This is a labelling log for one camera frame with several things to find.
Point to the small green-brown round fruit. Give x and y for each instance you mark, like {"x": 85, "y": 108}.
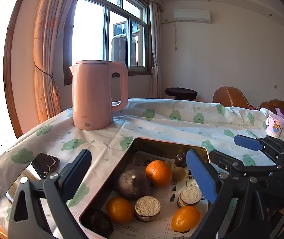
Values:
{"x": 178, "y": 174}

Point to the beige right curtain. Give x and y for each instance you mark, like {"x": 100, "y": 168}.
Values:
{"x": 156, "y": 8}

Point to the beige left curtain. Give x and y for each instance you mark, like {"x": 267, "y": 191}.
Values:
{"x": 50, "y": 19}

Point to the large orange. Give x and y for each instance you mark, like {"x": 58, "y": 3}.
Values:
{"x": 120, "y": 210}

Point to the white air conditioner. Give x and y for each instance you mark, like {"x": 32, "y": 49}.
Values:
{"x": 192, "y": 15}

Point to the brown leather sofa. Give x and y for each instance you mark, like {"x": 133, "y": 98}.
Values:
{"x": 272, "y": 105}

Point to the pink metal tin box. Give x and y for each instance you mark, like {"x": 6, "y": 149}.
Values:
{"x": 159, "y": 148}

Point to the black round stool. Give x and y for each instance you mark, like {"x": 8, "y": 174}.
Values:
{"x": 181, "y": 93}

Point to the beige curtain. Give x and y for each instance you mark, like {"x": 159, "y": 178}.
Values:
{"x": 156, "y": 8}
{"x": 50, "y": 19}

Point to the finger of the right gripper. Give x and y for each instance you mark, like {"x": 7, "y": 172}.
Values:
{"x": 270, "y": 146}
{"x": 231, "y": 164}

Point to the pink electric kettle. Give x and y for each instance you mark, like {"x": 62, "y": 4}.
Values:
{"x": 92, "y": 93}

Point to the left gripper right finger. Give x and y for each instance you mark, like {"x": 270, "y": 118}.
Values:
{"x": 218, "y": 189}

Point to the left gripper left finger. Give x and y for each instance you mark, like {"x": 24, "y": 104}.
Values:
{"x": 27, "y": 218}

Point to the pink cartoon cup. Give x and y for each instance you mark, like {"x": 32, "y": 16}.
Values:
{"x": 274, "y": 125}

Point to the small oval orange kumquat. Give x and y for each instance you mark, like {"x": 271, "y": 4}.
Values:
{"x": 185, "y": 219}

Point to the dark brown wrinkled fruit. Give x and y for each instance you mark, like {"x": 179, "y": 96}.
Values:
{"x": 180, "y": 160}

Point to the brown leather armchair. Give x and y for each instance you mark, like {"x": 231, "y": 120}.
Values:
{"x": 230, "y": 96}

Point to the sliding glass window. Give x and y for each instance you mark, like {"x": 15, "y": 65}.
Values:
{"x": 108, "y": 30}

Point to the black smartphone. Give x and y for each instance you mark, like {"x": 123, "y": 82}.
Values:
{"x": 38, "y": 169}

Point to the white green-cloud tablecloth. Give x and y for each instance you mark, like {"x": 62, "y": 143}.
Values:
{"x": 212, "y": 126}

